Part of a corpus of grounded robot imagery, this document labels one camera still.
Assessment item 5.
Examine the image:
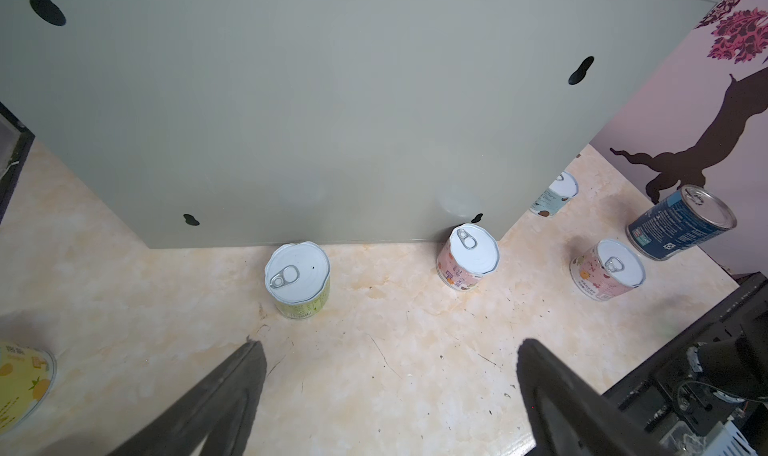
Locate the yellow label can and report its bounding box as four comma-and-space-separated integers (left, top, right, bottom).
0, 340, 57, 435

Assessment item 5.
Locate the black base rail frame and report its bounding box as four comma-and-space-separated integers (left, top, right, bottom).
604, 273, 767, 455

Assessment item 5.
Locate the teal can behind gripper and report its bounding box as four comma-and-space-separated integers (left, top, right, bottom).
529, 172, 579, 218

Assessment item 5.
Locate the green label can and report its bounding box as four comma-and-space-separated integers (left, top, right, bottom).
264, 242, 331, 320

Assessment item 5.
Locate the pink label can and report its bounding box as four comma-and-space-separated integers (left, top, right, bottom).
569, 239, 646, 301
436, 223, 500, 291

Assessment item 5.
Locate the blue label tin can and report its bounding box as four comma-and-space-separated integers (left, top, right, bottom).
626, 185, 737, 261

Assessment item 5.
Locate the grey metal cabinet box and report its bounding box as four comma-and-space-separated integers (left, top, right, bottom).
1, 0, 720, 249

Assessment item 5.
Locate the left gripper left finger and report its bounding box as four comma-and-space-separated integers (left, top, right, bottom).
112, 340, 267, 455

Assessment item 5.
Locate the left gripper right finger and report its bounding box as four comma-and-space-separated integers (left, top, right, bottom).
517, 339, 671, 455

